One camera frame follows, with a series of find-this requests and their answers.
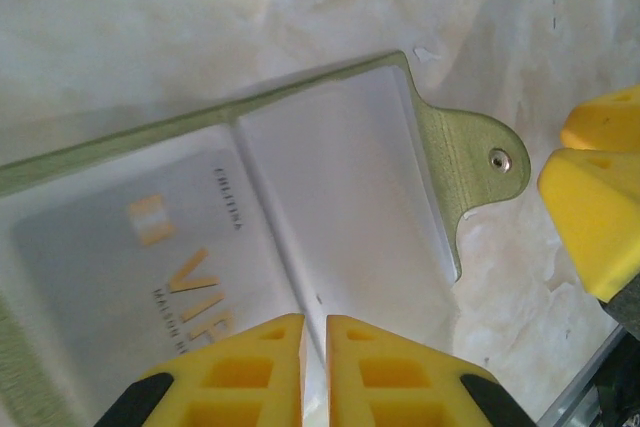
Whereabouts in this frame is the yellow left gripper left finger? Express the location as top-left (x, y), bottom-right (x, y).
top-left (97, 312), bottom-right (307, 427)

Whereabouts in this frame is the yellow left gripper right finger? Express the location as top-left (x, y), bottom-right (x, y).
top-left (326, 313), bottom-right (532, 427)

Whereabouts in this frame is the green card holder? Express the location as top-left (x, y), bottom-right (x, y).
top-left (0, 49), bottom-right (532, 427)

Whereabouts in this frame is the grey VIP credit card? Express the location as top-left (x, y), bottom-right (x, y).
top-left (9, 146), bottom-right (306, 427)

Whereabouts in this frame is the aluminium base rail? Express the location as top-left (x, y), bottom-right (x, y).
top-left (537, 324), bottom-right (640, 427)

